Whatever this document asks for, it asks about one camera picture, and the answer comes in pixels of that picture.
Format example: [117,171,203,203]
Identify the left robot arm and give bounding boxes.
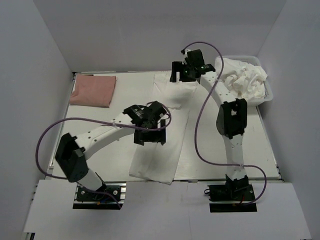
[55,101,172,200]

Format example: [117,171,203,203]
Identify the folded pink t shirt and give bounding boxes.
[69,74,117,108]

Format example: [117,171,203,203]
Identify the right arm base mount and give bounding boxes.
[203,184,258,213]

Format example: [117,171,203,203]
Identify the white plastic basket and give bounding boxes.
[215,55,273,107]

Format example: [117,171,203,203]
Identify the crumpled white shirts in basket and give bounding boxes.
[214,56,268,104]

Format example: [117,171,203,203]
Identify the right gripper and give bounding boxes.
[170,61,196,83]

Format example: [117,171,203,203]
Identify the white t shirt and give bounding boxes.
[128,72,201,185]

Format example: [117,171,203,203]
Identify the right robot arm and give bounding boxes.
[169,49,249,200]

